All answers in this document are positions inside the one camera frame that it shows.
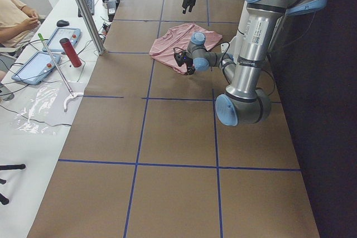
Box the pink snoopy t-shirt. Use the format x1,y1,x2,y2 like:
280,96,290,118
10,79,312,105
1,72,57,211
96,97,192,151
149,23,223,75

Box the black keyboard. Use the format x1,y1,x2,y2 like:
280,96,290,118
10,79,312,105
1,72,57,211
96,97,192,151
85,0,95,15

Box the red thermos bottle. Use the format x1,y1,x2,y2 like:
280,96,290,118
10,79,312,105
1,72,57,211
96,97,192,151
59,38,82,67

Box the reacher stick with green tip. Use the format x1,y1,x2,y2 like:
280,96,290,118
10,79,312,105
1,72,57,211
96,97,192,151
37,33,84,113

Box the black computer mouse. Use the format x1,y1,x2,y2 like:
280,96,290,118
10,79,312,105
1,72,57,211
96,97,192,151
56,20,69,27

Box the far blue teach pendant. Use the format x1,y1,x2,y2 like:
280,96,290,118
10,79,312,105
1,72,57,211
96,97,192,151
42,27,83,53

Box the blue teach pendant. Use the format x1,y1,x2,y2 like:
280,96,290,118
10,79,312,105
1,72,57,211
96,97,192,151
11,52,55,85
42,27,83,53

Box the clear plastic bag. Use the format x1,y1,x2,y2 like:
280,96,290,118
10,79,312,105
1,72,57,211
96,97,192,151
12,81,83,135

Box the near blue teach pendant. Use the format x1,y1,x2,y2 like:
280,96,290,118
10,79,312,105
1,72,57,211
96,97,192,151
11,52,55,85

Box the seated person in beige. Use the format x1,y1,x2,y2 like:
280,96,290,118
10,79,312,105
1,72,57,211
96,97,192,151
0,0,45,81

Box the black tripod legs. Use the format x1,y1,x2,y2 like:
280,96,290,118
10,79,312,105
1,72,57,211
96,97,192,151
0,163,26,206

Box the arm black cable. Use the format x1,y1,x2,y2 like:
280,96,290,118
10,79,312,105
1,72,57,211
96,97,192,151
210,41,277,99

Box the aluminium frame post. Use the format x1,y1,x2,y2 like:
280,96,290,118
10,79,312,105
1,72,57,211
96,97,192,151
75,0,105,55

